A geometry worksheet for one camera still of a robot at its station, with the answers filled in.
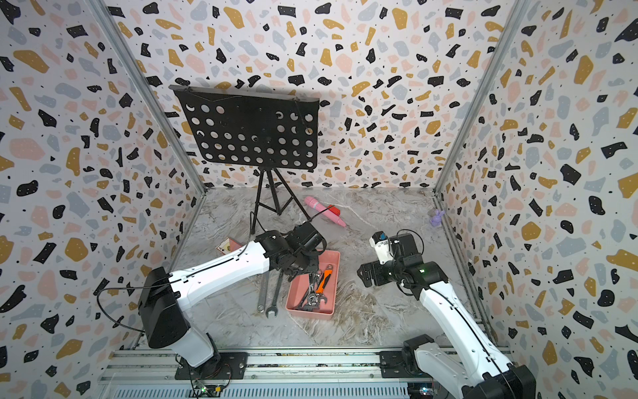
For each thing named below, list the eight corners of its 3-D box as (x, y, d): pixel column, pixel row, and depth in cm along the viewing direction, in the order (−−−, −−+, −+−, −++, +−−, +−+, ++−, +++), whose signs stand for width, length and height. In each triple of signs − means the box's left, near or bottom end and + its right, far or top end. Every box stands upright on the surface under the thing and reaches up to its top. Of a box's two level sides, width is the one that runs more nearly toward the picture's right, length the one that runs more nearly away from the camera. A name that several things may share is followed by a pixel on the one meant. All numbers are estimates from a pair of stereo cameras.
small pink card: (218, 250, 102) (216, 246, 100) (231, 240, 106) (229, 236, 104) (228, 258, 100) (226, 254, 98) (240, 246, 104) (238, 243, 101)
